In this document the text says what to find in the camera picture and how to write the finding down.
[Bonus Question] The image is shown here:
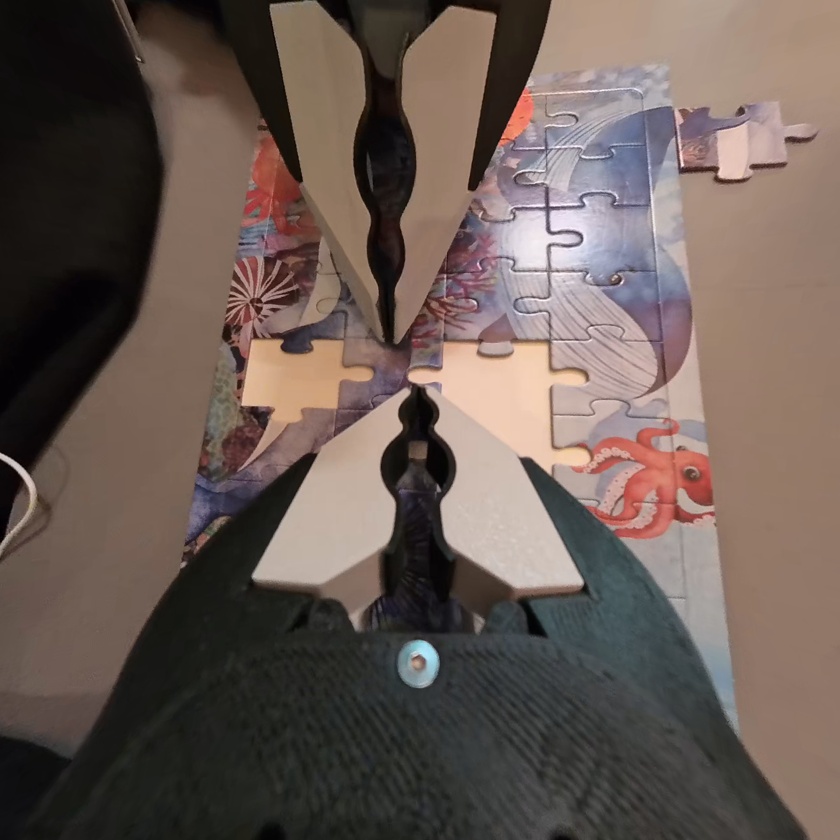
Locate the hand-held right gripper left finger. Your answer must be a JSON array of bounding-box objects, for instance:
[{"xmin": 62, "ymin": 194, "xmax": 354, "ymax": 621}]
[{"xmin": 251, "ymin": 384, "xmax": 421, "ymax": 627}]

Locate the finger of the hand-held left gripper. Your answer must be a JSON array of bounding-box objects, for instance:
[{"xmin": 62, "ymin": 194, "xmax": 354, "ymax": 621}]
[
  {"xmin": 394, "ymin": 5, "xmax": 496, "ymax": 343},
  {"xmin": 269, "ymin": 2, "xmax": 396, "ymax": 341}
]

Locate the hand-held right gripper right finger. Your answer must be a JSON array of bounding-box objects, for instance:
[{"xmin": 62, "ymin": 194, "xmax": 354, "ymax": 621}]
[{"xmin": 420, "ymin": 384, "xmax": 586, "ymax": 631}]

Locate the assembled sea jigsaw puzzle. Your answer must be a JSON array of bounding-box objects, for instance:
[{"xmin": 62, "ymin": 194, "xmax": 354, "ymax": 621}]
[{"xmin": 184, "ymin": 62, "xmax": 739, "ymax": 729}]

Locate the striped white purple puzzle piece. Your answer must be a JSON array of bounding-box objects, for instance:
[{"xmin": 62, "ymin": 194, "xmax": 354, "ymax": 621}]
[{"xmin": 676, "ymin": 100, "xmax": 820, "ymax": 183}]

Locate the white drawstring cord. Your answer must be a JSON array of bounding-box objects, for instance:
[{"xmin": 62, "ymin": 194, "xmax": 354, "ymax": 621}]
[{"xmin": 0, "ymin": 451, "xmax": 42, "ymax": 559}]

